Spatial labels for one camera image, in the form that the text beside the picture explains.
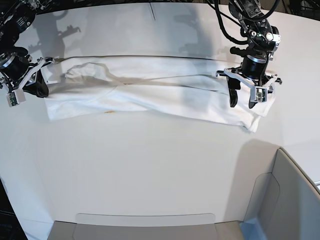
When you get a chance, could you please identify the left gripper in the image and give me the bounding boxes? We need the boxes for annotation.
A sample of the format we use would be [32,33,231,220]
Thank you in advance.
[216,54,283,109]

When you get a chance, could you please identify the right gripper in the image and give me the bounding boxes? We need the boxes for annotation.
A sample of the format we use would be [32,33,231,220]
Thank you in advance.
[0,51,55,98]

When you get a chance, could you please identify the white printed t-shirt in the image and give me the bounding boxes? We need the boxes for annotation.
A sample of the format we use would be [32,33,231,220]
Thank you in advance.
[41,56,276,132]

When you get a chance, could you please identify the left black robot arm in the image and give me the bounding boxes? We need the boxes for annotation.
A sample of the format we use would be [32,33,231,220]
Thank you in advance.
[206,0,282,109]

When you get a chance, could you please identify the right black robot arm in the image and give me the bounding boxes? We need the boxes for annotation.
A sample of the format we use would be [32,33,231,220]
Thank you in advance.
[0,0,55,105]

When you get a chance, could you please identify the grey plastic bin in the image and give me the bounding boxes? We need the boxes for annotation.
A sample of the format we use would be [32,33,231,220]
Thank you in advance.
[48,148,320,240]

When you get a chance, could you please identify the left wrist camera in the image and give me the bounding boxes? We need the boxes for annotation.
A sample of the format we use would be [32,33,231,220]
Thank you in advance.
[253,86,268,103]

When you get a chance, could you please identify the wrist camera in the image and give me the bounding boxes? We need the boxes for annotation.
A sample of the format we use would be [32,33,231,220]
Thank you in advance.
[6,88,26,108]
[253,86,268,103]

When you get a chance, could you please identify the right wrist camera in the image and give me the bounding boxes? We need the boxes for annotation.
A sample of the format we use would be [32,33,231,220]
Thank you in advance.
[6,88,26,108]

